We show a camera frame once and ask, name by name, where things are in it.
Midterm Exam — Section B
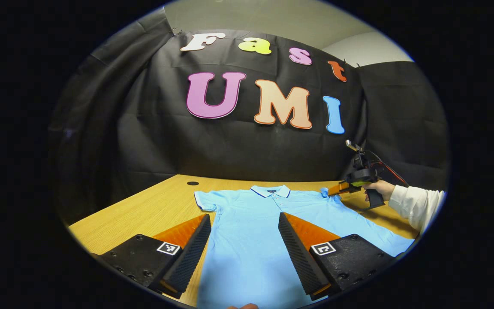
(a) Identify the black backdrop cloth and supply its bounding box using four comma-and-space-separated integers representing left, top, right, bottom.
50, 9, 450, 224

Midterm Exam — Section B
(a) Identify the light blue T-shirt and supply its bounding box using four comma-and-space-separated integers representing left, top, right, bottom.
194, 185, 415, 309

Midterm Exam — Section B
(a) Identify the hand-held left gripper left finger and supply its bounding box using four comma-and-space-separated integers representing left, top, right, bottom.
99, 214, 212, 300

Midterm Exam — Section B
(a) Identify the red and black gripper cable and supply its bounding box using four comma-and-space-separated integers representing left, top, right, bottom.
366, 149, 410, 188

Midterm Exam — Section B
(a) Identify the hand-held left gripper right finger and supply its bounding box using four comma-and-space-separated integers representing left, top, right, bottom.
278, 212, 398, 301

